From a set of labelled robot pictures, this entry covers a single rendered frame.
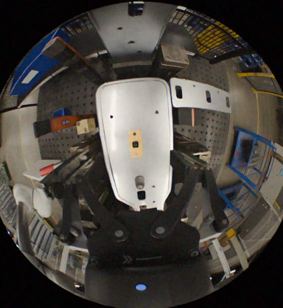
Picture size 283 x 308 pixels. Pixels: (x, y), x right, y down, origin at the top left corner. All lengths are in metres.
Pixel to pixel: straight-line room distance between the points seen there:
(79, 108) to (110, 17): 0.60
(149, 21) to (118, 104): 0.25
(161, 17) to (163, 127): 0.31
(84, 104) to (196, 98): 0.60
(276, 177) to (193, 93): 7.77
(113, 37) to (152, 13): 0.10
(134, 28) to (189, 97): 0.27
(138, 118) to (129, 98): 0.06
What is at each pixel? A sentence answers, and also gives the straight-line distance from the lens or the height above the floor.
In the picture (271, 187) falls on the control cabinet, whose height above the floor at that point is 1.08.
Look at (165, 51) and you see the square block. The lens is 0.33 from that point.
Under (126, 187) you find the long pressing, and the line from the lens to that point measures 0.39.
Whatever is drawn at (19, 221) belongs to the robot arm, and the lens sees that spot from 0.73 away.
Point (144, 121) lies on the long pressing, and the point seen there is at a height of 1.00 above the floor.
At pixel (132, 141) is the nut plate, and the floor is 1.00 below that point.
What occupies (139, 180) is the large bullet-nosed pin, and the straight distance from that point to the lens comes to 0.34.
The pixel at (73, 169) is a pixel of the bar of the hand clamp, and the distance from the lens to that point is 0.26.
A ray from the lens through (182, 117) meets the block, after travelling 0.36.
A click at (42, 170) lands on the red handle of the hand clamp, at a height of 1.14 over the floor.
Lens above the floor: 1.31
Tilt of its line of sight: 68 degrees down
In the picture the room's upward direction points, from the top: 169 degrees clockwise
